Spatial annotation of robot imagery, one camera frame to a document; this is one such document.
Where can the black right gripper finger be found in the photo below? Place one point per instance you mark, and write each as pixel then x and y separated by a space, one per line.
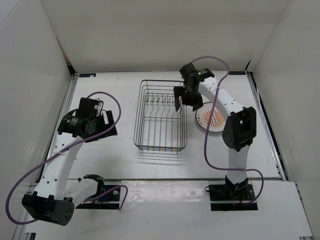
pixel 179 97
pixel 197 106

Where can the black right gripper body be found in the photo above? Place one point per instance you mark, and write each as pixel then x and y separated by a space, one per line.
pixel 190 95

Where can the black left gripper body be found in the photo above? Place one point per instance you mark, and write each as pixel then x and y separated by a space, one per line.
pixel 100 130

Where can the orange sunburst plate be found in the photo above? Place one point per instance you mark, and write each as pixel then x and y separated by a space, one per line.
pixel 202 117

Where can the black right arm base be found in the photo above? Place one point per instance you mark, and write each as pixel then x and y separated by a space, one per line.
pixel 222 201

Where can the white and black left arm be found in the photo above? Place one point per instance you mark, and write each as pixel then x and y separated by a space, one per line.
pixel 51 201

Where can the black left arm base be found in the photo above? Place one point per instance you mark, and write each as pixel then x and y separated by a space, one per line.
pixel 113 198

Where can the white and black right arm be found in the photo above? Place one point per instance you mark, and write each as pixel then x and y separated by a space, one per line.
pixel 240 122

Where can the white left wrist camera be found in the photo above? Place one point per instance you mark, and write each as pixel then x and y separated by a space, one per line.
pixel 99 107

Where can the wire dish rack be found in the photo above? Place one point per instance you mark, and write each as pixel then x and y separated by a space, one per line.
pixel 159 128

